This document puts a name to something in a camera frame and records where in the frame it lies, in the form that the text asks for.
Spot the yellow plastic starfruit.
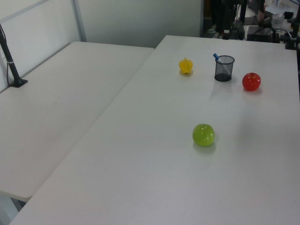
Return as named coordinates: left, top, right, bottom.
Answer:
left=179, top=57, right=195, bottom=75

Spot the red plastic apple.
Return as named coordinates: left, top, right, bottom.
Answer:
left=242, top=72, right=262, bottom=91

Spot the grey partition frame post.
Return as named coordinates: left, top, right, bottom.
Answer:
left=72, top=0, right=88, bottom=43

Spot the clear plastic container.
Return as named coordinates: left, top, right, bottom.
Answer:
left=271, top=13, right=285, bottom=28

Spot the black pole with base plate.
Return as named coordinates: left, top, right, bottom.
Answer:
left=0, top=23, right=28, bottom=88

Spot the green plastic apple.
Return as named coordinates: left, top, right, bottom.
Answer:
left=192, top=123, right=216, bottom=148

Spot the black equipment box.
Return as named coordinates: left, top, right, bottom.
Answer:
left=247, top=25, right=282, bottom=43

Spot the black mesh pen cup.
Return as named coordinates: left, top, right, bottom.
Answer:
left=214, top=55, right=235, bottom=82

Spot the white side table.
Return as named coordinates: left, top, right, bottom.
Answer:
left=0, top=41, right=155, bottom=203

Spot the black clamp stand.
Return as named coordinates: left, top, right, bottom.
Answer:
left=284, top=18, right=300, bottom=50

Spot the blue and white marker pen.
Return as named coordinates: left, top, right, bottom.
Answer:
left=212, top=53, right=230, bottom=75

